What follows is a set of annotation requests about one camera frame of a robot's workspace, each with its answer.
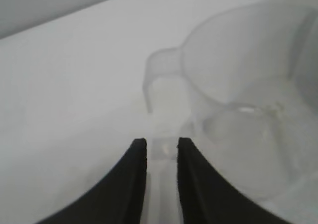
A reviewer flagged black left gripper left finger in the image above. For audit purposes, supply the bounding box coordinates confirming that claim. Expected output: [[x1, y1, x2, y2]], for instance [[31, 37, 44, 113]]
[[37, 137, 148, 224]]

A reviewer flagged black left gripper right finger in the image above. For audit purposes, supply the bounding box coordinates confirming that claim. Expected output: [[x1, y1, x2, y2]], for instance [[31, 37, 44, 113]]
[[176, 137, 281, 224]]

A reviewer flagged translucent plastic measuring cup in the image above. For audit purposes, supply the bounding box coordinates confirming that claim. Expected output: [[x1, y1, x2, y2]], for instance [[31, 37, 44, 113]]
[[141, 0, 318, 205]]

